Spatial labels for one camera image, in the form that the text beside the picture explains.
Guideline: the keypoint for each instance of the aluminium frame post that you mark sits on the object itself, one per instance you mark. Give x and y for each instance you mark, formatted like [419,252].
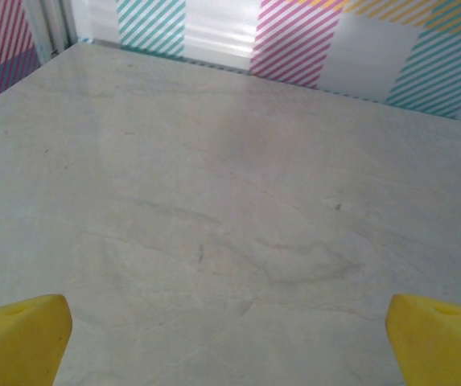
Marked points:
[51,24]

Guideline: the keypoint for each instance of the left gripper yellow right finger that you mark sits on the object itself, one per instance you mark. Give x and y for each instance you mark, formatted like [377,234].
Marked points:
[443,346]

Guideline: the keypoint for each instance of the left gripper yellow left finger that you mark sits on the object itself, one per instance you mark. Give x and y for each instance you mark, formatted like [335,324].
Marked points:
[17,346]

